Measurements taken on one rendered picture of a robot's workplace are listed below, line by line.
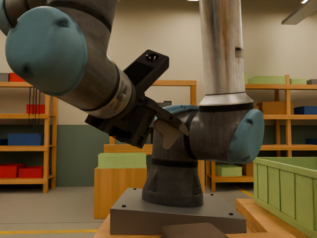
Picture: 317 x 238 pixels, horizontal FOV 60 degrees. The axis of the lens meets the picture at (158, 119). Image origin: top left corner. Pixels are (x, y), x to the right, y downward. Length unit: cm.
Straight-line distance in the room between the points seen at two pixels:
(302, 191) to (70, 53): 71
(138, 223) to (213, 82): 32
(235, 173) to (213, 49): 494
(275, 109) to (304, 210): 499
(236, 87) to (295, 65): 614
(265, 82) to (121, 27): 313
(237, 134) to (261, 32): 608
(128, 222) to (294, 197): 48
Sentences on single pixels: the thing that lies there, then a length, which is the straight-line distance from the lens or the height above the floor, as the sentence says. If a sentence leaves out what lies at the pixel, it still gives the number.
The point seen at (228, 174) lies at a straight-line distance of 543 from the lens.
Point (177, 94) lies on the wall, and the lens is 579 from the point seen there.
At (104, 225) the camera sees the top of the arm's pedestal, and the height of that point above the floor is 85.
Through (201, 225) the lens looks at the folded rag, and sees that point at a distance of 38.
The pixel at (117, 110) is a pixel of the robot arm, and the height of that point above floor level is 108.
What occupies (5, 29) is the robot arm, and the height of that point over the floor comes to 120.
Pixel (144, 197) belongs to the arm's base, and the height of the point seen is 90.
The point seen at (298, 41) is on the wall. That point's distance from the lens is 689.
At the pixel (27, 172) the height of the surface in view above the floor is 36.
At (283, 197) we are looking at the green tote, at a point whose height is 86.
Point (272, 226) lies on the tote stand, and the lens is 89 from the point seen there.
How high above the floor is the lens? 105
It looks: 3 degrees up
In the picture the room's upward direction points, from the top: straight up
